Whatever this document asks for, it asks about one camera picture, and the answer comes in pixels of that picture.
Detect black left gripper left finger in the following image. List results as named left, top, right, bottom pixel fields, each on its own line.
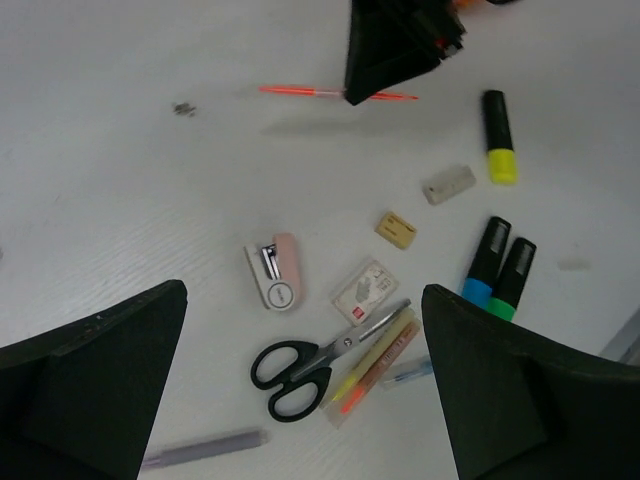
left=1, top=280, right=188, bottom=479

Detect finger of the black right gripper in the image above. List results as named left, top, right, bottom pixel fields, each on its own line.
left=344, top=0, right=465, bottom=105

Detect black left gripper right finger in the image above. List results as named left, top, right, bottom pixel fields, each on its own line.
left=421, top=284, right=639, bottom=479

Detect blue slim highlighter pen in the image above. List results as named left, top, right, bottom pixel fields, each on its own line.
left=379, top=356, right=433, bottom=390

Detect thin red orange pen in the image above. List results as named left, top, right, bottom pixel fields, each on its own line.
left=258, top=85, right=418, bottom=101

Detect green capped black highlighter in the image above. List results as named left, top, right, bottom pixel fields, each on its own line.
left=486, top=237, right=537, bottom=322

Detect blue capped black highlighter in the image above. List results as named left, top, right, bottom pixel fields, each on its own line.
left=461, top=216, right=511, bottom=309

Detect orange slim highlighter pen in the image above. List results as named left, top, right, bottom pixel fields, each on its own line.
left=323, top=319, right=421, bottom=428

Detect grey white eraser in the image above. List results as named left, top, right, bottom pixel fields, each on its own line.
left=423, top=165, right=476, bottom=206

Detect purple slim highlighter pen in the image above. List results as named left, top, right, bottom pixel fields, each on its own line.
left=140, top=429, right=270, bottom=470

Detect yellow capped black highlighter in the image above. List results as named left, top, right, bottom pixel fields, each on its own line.
left=481, top=90, right=518, bottom=185

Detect yellow slim highlighter pen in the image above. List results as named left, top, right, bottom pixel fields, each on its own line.
left=324, top=307, right=415, bottom=405

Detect tan eraser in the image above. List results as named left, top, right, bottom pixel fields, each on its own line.
left=375, top=211, right=417, bottom=250

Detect white staples box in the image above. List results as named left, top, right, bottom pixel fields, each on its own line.
left=331, top=257, right=399, bottom=326

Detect pink white mini stapler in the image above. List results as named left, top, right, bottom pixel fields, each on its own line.
left=243, top=233, right=304, bottom=312

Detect aluminium rail frame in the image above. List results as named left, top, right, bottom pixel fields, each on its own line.
left=599, top=309, right=640, bottom=367

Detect black handled scissors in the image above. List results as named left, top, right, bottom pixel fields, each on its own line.
left=250, top=299, right=411, bottom=423

